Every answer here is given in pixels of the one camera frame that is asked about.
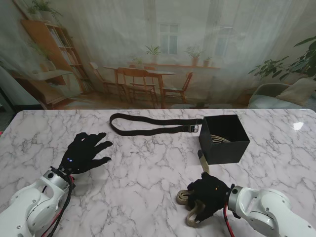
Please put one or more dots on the dark brown braided belt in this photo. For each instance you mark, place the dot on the dark brown braided belt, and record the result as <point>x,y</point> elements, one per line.
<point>148,132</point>

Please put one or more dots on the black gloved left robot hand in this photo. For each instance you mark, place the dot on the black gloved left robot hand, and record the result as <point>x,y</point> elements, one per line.
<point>82,155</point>

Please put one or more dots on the black belt storage box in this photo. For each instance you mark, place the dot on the black belt storage box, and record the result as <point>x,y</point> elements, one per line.
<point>222,150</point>

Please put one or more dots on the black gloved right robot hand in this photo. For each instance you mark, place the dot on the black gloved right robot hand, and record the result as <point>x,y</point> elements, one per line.
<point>209,195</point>

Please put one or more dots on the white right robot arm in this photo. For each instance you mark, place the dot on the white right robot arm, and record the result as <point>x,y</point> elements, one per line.
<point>269,212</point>

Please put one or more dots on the printed room scene backdrop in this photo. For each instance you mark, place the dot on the printed room scene backdrop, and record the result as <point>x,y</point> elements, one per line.
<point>158,49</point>

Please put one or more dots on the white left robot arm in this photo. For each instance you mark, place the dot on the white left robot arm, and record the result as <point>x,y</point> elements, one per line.
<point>32,207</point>

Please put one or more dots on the beige braided belt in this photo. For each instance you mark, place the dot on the beige braided belt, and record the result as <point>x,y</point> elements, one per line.
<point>218,139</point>
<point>205,165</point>

